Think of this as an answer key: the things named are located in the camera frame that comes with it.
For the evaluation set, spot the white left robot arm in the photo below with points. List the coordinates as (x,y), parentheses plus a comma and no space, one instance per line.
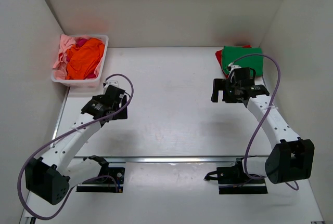
(51,176)

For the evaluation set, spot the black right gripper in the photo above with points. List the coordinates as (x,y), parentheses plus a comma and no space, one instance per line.
(220,84)

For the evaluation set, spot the white plastic basket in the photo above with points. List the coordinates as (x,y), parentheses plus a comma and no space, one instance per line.
(87,82)

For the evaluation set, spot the folded red t-shirt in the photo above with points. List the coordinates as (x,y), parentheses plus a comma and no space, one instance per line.
(219,56)

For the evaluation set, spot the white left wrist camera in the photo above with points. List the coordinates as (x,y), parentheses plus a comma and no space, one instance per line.
(107,83)

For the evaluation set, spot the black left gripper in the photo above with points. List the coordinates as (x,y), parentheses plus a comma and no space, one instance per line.
(122,113)

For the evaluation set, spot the light pink t-shirt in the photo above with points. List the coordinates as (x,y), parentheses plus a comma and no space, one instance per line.
(59,67)

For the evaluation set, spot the magenta t-shirt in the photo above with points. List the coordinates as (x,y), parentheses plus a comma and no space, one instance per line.
(79,42)

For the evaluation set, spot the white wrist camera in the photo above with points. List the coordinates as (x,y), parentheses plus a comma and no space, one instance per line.
(107,83)
(232,66)

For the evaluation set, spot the folded green t-shirt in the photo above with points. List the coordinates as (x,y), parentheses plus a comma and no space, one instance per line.
(242,60)

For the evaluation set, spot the orange t-shirt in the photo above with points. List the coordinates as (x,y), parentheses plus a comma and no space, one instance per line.
(83,62)

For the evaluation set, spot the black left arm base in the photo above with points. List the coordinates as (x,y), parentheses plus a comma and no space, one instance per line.
(109,179)

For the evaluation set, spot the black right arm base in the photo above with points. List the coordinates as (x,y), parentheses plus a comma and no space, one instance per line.
(232,180)

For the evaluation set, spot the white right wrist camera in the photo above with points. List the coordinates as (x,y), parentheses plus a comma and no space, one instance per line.
(232,66)

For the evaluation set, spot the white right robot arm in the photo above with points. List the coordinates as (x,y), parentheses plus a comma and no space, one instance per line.
(291,157)

